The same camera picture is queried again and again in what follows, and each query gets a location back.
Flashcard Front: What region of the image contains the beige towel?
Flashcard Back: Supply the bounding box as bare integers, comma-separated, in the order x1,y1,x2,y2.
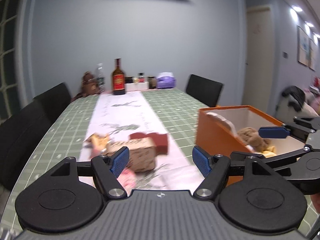
206,112,238,133

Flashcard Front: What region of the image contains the cream plain door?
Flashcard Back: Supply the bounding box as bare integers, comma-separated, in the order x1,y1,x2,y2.
246,5,272,113

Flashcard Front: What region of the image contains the perforated wooden box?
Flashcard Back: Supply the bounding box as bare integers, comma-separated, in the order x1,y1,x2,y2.
103,138,157,173

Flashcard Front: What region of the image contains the brown bear figure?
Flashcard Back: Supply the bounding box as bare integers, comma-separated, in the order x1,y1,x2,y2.
79,71,101,97

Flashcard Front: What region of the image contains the orange snack packet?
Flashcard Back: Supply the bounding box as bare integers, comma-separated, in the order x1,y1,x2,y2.
83,133,113,156

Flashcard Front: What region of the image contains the glass panel door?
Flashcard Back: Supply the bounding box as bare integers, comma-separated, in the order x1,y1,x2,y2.
0,0,26,123

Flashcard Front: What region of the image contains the white rectangular box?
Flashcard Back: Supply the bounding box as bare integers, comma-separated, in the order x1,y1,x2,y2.
125,82,150,92

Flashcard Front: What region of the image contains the clear plastic water bottle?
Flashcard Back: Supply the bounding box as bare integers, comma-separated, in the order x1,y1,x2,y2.
96,64,106,93

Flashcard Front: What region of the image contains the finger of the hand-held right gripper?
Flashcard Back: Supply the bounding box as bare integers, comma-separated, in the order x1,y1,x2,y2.
230,147,311,170
259,116,320,143

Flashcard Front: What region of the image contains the white printed table runner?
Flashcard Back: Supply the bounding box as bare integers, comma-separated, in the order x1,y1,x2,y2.
79,91,206,191

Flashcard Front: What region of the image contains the framed wall picture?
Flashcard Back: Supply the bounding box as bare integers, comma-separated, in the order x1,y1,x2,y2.
297,26,311,67
309,39,319,72

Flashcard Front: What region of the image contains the brown plush toy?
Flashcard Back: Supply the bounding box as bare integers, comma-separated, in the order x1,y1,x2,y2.
237,127,272,153

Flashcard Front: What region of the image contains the light sofa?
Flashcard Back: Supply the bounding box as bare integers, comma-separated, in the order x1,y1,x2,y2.
276,96,320,126

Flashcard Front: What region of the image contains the purple tissue pack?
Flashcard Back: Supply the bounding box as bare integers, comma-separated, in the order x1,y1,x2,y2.
157,72,176,89

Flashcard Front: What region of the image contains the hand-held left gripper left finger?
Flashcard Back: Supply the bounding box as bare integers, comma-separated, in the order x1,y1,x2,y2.
47,146,130,200

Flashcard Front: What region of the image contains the orange cardboard box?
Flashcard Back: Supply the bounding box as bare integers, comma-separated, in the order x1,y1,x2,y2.
196,105,307,188

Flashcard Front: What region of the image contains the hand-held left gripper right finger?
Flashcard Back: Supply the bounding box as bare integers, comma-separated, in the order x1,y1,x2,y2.
192,145,282,200

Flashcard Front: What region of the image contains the brown bottle with red label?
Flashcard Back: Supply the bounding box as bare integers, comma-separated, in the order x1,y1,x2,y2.
112,58,126,96

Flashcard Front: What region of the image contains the dark jacket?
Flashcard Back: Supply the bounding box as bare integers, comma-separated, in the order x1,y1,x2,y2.
282,86,306,112

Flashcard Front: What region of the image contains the pink white knitted cloth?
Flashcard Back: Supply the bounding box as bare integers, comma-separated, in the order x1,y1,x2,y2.
117,168,137,188

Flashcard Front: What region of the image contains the black chair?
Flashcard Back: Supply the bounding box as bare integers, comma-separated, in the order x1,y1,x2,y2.
185,74,224,107
34,82,73,123
0,100,53,191

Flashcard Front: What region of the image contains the dark red block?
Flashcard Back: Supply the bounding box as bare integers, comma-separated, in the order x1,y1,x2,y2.
129,132,170,156

